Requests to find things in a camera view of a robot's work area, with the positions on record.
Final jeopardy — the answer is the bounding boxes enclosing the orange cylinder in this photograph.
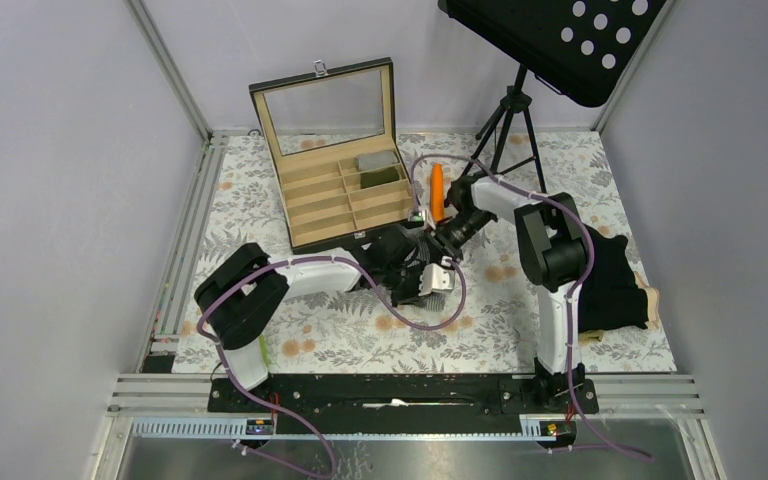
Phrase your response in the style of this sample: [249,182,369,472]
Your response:
[429,163,446,224]

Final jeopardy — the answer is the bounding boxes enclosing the black music stand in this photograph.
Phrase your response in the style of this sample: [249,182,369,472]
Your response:
[437,0,669,208]

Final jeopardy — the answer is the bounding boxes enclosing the floral tablecloth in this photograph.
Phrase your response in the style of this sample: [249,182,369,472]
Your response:
[170,131,678,376]

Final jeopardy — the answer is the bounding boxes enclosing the aluminium frame rails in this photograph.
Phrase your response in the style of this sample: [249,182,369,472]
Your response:
[106,0,707,439]

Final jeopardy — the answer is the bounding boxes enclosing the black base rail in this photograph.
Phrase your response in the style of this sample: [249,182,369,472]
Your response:
[207,374,599,436]

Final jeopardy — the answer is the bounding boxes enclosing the beige garment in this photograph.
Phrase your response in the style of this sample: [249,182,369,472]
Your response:
[578,287,660,342]

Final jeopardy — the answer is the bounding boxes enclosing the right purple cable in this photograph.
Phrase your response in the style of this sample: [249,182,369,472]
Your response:
[407,153,654,464]

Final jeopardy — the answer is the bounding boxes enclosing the wooden compartment box glass lid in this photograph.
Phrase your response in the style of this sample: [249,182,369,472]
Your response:
[249,57,414,254]

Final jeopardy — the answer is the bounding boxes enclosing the purple cable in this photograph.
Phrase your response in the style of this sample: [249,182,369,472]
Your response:
[407,153,654,464]
[195,254,469,480]

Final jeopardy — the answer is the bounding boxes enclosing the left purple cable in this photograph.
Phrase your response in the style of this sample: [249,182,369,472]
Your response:
[195,254,469,480]

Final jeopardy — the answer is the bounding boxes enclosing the grey rolled cloth in box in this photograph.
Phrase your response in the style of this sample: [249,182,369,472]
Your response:
[355,150,399,172]

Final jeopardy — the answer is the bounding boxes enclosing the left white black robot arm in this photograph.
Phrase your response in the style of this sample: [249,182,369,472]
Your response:
[194,227,452,411]

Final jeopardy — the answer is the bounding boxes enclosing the black clothing pile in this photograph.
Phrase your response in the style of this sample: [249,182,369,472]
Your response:
[578,226,649,333]

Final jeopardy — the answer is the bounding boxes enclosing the grey striped underwear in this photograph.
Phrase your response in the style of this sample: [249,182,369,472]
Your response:
[406,228,450,312]

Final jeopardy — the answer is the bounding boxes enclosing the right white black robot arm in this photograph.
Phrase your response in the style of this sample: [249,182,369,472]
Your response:
[430,176,595,414]

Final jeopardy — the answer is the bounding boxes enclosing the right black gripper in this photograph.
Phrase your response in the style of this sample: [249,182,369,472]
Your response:
[423,208,495,271]

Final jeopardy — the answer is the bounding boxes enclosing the green clip lower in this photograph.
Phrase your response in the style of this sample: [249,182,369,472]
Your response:
[258,335,270,367]

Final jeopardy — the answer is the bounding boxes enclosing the dark green rolled cloth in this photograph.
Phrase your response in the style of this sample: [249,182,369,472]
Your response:
[360,167,402,189]

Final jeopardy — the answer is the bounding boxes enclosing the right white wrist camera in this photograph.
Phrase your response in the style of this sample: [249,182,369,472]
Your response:
[408,209,425,223]

